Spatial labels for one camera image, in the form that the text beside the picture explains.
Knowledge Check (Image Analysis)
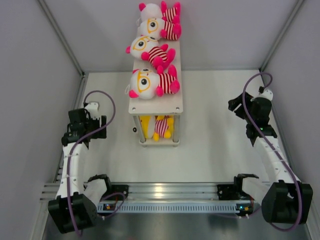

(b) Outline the yellow plush striped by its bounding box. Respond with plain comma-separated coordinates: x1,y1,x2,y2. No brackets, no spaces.
152,115,174,142

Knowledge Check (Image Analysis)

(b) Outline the white plush pink striped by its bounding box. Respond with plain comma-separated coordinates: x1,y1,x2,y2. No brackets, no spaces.
138,0,181,24
138,18,182,41

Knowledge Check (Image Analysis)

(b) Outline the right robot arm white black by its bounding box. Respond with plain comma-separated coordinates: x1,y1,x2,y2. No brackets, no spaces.
228,88,313,224

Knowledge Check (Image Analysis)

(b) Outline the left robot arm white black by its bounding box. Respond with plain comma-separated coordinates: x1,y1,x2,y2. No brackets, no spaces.
48,102,113,235

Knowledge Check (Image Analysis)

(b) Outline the white two-tier shelf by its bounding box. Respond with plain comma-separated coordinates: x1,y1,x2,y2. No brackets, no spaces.
128,40,183,147

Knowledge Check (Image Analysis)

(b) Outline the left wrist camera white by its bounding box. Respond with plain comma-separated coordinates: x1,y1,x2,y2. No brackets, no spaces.
83,101,101,120

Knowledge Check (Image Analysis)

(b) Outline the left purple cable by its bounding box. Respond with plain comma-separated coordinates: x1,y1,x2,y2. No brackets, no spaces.
65,90,127,237

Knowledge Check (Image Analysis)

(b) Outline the purple cable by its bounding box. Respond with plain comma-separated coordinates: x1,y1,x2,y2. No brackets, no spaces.
234,72,305,231
65,90,127,237

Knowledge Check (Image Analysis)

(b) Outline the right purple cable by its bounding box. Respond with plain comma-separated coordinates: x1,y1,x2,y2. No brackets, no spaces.
234,72,305,231

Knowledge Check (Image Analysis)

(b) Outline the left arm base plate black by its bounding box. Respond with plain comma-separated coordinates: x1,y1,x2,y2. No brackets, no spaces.
107,184,129,201

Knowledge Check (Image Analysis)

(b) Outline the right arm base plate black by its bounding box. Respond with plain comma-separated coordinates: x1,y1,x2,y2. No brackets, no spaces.
217,184,252,201

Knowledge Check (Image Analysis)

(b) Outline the white slotted cable duct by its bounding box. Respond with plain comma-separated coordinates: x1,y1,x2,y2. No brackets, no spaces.
97,201,240,214

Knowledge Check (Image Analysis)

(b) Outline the aluminium front rail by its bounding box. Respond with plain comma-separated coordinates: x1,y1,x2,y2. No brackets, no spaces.
39,181,313,201

